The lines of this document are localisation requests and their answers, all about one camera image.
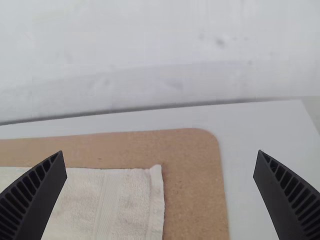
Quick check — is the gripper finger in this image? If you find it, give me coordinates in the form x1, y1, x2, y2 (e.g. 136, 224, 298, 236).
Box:
0, 150, 68, 240
252, 149, 320, 240

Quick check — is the pale towel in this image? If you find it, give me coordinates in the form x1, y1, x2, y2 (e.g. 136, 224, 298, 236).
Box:
0, 164, 166, 240

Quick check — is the cork mat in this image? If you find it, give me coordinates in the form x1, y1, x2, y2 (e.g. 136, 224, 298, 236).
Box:
0, 128, 230, 240

